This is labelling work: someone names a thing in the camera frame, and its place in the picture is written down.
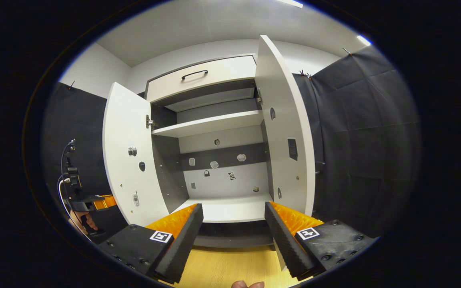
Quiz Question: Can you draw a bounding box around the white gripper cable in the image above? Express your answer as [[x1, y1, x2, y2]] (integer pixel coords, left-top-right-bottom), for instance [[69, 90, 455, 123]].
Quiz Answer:
[[57, 178, 90, 237]]

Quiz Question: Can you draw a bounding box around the grey cabinet drawer front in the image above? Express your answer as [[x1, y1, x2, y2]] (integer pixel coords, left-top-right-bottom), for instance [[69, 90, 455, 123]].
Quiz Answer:
[[146, 55, 257, 104]]

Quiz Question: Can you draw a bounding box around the dark grey cabinet shelf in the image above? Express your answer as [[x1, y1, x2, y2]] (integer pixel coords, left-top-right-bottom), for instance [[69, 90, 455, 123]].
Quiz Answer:
[[164, 87, 256, 113]]

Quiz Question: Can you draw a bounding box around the black curved drawer handle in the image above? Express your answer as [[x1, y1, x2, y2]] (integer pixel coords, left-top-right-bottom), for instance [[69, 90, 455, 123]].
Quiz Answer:
[[181, 70, 209, 80]]

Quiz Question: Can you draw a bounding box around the black backdrop cloth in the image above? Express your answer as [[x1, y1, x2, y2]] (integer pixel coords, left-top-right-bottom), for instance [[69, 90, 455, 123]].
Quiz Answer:
[[42, 82, 129, 245], [293, 45, 422, 239]]

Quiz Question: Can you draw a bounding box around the white cabinet floor shelf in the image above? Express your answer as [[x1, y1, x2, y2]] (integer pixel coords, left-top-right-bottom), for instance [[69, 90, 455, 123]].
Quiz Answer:
[[172, 194, 274, 224]]

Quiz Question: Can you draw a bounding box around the white thick cabinet shelf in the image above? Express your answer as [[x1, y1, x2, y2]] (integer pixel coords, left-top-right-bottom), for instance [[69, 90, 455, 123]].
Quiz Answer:
[[151, 110, 265, 139]]

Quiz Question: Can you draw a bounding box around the grey cabinet door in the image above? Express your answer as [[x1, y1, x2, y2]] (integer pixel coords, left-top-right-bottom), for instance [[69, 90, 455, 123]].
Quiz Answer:
[[254, 34, 316, 273], [102, 82, 170, 228]]

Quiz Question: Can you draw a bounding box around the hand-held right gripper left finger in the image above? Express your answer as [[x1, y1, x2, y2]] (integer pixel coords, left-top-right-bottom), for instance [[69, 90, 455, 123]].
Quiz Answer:
[[98, 203, 204, 284]]

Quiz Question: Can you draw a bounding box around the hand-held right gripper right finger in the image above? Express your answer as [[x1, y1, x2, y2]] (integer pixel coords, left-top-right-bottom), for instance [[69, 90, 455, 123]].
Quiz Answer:
[[264, 201, 377, 280]]

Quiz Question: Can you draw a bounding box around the grey double-door shoe cabinet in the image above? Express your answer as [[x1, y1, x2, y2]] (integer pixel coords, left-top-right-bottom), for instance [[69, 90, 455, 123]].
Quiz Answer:
[[144, 54, 276, 249]]

